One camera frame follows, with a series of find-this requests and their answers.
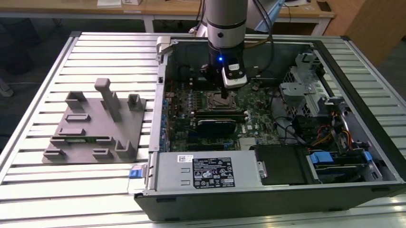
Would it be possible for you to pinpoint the CPU socket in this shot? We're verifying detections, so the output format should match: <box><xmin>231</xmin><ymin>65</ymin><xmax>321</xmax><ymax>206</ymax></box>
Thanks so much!
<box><xmin>204</xmin><ymin>91</ymin><xmax>242</xmax><ymax>112</ymax></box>

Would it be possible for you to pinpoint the long black RAM slot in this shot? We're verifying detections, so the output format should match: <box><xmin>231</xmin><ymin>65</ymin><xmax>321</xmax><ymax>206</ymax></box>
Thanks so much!
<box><xmin>195</xmin><ymin>114</ymin><xmax>249</xmax><ymax>121</ymax></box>
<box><xmin>194</xmin><ymin>109</ymin><xmax>250</xmax><ymax>116</ymax></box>

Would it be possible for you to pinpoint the green motherboard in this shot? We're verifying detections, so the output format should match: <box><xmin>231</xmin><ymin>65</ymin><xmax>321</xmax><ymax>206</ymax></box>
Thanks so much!
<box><xmin>163</xmin><ymin>79</ymin><xmax>290</xmax><ymax>152</ymax></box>

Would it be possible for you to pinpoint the black graphics card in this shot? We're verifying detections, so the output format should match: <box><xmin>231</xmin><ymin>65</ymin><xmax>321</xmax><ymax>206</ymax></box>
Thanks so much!
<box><xmin>196</xmin><ymin>118</ymin><xmax>238</xmax><ymax>138</ymax></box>

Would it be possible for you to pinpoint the metal drive cage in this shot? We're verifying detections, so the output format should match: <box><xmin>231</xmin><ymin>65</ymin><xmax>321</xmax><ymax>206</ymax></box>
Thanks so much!
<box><xmin>279</xmin><ymin>52</ymin><xmax>335</xmax><ymax>117</ymax></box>

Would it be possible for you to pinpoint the small silver heatsink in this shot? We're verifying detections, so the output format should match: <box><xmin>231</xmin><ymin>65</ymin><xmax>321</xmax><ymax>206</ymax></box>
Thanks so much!
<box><xmin>239</xmin><ymin>138</ymin><xmax>257</xmax><ymax>149</ymax></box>

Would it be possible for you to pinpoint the silver power supply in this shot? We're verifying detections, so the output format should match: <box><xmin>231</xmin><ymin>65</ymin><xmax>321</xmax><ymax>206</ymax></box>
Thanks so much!
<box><xmin>151</xmin><ymin>151</ymin><xmax>267</xmax><ymax>190</ymax></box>

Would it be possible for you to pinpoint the grey parts rack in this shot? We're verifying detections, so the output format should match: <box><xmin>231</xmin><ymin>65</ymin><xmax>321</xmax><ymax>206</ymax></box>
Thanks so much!
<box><xmin>42</xmin><ymin>77</ymin><xmax>150</xmax><ymax>164</ymax></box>

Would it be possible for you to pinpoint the black plastic shroud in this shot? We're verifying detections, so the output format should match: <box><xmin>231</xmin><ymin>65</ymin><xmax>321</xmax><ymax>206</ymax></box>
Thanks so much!
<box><xmin>250</xmin><ymin>144</ymin><xmax>314</xmax><ymax>186</ymax></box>

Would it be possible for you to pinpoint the white paper sheet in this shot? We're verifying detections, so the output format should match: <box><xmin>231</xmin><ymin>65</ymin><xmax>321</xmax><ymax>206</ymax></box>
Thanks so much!
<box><xmin>96</xmin><ymin>0</ymin><xmax>123</xmax><ymax>8</ymax></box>

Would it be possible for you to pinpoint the blue disk carrier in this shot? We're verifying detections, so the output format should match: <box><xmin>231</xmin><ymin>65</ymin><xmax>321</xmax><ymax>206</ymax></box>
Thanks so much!
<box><xmin>310</xmin><ymin>152</ymin><xmax>333</xmax><ymax>164</ymax></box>

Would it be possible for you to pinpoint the blue case latch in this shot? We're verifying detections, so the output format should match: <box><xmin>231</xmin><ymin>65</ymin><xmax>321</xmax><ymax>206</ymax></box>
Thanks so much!
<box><xmin>130</xmin><ymin>166</ymin><xmax>144</xmax><ymax>179</ymax></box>

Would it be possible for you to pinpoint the green RAM stick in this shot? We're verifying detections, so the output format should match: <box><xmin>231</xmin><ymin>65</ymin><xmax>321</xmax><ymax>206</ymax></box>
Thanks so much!
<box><xmin>64</xmin><ymin>138</ymin><xmax>96</xmax><ymax>144</ymax></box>

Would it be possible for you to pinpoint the wooden cabinet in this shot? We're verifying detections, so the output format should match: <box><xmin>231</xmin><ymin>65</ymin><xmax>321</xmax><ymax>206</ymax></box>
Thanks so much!
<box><xmin>325</xmin><ymin>0</ymin><xmax>406</xmax><ymax>69</ymax></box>

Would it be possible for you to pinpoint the wooden desk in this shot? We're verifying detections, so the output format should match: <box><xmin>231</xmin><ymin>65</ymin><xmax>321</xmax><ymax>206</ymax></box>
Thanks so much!
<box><xmin>0</xmin><ymin>0</ymin><xmax>337</xmax><ymax>34</ymax></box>

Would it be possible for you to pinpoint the black PC case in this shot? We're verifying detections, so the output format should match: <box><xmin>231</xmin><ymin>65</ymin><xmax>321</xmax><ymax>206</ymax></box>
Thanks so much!
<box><xmin>127</xmin><ymin>35</ymin><xmax>406</xmax><ymax>221</ymax></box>

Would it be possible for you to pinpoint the metal disk bay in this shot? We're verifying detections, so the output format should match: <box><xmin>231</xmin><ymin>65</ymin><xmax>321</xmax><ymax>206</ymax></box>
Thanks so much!
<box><xmin>305</xmin><ymin>150</ymin><xmax>383</xmax><ymax>185</ymax></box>

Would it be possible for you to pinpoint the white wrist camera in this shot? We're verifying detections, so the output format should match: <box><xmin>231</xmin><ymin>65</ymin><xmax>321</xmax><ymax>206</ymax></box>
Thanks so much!
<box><xmin>220</xmin><ymin>56</ymin><xmax>249</xmax><ymax>90</ymax></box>

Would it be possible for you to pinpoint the coloured power wire bundle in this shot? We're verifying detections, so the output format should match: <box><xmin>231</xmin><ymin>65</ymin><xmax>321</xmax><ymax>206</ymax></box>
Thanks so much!
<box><xmin>309</xmin><ymin>125</ymin><xmax>354</xmax><ymax>152</ymax></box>

